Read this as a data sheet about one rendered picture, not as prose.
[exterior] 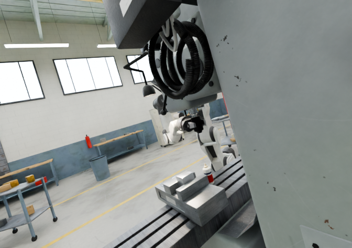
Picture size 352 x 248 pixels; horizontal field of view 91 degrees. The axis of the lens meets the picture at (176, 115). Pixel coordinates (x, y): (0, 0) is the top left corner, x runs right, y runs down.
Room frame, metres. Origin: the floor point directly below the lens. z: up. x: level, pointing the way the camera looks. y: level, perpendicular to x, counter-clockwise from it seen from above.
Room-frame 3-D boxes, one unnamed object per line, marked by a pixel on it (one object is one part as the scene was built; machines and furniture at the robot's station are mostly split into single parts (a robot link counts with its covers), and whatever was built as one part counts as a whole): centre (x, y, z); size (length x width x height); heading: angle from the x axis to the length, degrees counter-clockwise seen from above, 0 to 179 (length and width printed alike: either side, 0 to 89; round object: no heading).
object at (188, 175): (0.75, 0.04, 1.01); 0.06 x 0.05 x 0.06; 123
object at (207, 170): (0.88, -0.07, 0.96); 0.04 x 0.04 x 0.11
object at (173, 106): (0.83, -0.09, 1.47); 0.21 x 0.19 x 0.32; 125
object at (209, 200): (0.77, 0.05, 0.96); 0.35 x 0.15 x 0.11; 33
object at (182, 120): (0.92, -0.06, 1.23); 0.13 x 0.12 x 0.10; 110
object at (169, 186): (0.79, 0.07, 0.99); 0.15 x 0.06 x 0.04; 123
